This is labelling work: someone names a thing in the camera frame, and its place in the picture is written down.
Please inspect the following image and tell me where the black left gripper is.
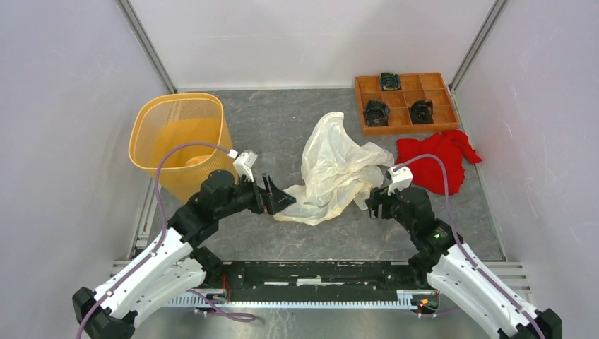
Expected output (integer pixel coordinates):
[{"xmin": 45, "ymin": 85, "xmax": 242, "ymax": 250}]
[{"xmin": 216, "ymin": 172, "xmax": 296, "ymax": 219}]

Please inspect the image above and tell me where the cream translucent plastic trash bag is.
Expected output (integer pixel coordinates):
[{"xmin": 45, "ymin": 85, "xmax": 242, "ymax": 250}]
[{"xmin": 274, "ymin": 112, "xmax": 395, "ymax": 226}]

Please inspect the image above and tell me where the yellow mesh trash bin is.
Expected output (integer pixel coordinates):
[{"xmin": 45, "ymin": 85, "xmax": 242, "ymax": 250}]
[{"xmin": 129, "ymin": 93, "xmax": 237, "ymax": 203}]

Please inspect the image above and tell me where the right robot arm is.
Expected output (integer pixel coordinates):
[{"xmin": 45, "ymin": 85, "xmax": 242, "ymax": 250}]
[{"xmin": 366, "ymin": 187, "xmax": 563, "ymax": 338}]

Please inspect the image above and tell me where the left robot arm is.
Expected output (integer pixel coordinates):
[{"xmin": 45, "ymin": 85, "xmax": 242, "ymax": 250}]
[{"xmin": 72, "ymin": 170, "xmax": 296, "ymax": 338}]

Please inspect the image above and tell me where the dark rolled item left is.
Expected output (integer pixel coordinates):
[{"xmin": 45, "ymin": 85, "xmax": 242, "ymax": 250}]
[{"xmin": 363, "ymin": 100, "xmax": 391, "ymax": 127}]

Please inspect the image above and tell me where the dark rolled item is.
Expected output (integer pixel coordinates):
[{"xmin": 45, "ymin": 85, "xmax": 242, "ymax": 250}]
[
  {"xmin": 379, "ymin": 72, "xmax": 401, "ymax": 92},
  {"xmin": 409, "ymin": 100, "xmax": 434, "ymax": 124},
  {"xmin": 363, "ymin": 100, "xmax": 391, "ymax": 127}
]

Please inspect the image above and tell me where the red cloth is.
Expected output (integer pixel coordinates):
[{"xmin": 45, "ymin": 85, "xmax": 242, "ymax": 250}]
[{"xmin": 396, "ymin": 130, "xmax": 482, "ymax": 196}]

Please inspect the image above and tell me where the dark rolled item right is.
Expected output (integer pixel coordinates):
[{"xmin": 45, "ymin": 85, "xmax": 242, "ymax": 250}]
[{"xmin": 409, "ymin": 100, "xmax": 434, "ymax": 124}]

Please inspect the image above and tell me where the wooden compartment tray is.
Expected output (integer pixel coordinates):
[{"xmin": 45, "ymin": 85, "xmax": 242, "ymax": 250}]
[{"xmin": 354, "ymin": 73, "xmax": 460, "ymax": 136}]

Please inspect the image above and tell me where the dark rolled item top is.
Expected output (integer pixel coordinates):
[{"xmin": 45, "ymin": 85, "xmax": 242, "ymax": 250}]
[{"xmin": 379, "ymin": 72, "xmax": 401, "ymax": 92}]

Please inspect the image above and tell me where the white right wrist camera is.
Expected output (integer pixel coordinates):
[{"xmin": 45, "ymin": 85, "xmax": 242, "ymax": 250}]
[{"xmin": 386, "ymin": 165, "xmax": 413, "ymax": 196}]

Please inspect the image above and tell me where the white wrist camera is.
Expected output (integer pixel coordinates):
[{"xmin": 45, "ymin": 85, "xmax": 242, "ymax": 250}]
[
  {"xmin": 386, "ymin": 165, "xmax": 413, "ymax": 196},
  {"xmin": 233, "ymin": 150, "xmax": 258, "ymax": 182}
]

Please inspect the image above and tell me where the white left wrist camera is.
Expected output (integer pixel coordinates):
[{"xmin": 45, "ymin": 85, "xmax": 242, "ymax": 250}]
[{"xmin": 233, "ymin": 150, "xmax": 258, "ymax": 182}]

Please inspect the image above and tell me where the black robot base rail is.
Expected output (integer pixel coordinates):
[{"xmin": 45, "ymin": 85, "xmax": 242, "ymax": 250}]
[{"xmin": 191, "ymin": 247, "xmax": 431, "ymax": 302}]

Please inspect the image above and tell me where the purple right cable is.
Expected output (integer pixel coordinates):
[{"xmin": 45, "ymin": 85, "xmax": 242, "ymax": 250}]
[{"xmin": 392, "ymin": 154, "xmax": 547, "ymax": 339}]

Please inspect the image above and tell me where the white toothed cable rail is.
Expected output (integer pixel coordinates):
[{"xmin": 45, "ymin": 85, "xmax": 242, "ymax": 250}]
[{"xmin": 163, "ymin": 290, "xmax": 441, "ymax": 310}]

